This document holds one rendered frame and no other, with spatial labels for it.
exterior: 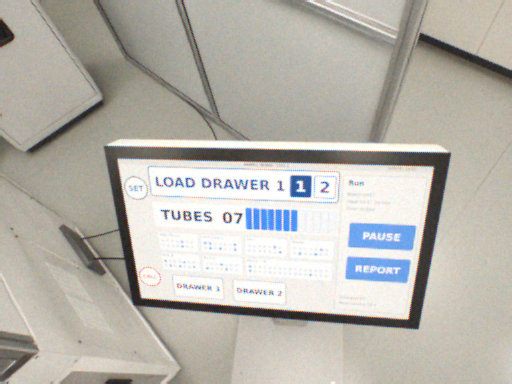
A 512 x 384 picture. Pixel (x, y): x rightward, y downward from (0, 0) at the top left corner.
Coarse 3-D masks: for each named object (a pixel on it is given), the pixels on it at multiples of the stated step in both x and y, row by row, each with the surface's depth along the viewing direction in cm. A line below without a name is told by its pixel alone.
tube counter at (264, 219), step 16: (224, 208) 54; (240, 208) 54; (256, 208) 54; (272, 208) 53; (288, 208) 53; (304, 208) 53; (224, 224) 55; (240, 224) 55; (256, 224) 55; (272, 224) 54; (288, 224) 54; (304, 224) 54; (320, 224) 53; (336, 224) 53
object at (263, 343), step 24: (240, 336) 147; (264, 336) 145; (288, 336) 144; (312, 336) 143; (336, 336) 143; (240, 360) 142; (264, 360) 141; (288, 360) 140; (312, 360) 139; (336, 360) 138
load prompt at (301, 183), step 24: (168, 168) 53; (192, 168) 53; (216, 168) 52; (240, 168) 52; (168, 192) 55; (192, 192) 54; (216, 192) 54; (240, 192) 53; (264, 192) 53; (288, 192) 52; (312, 192) 51; (336, 192) 51
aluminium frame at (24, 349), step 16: (0, 288) 69; (0, 304) 64; (0, 320) 61; (16, 320) 65; (0, 336) 57; (16, 336) 61; (0, 352) 56; (16, 352) 59; (32, 352) 62; (0, 368) 58; (16, 368) 61
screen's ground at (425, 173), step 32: (128, 160) 54; (160, 160) 53; (352, 192) 51; (384, 192) 50; (416, 192) 49; (160, 224) 57; (192, 224) 56; (416, 224) 51; (384, 256) 54; (416, 256) 53; (160, 288) 62; (224, 288) 60; (288, 288) 58; (320, 288) 57; (352, 288) 56; (384, 288) 56
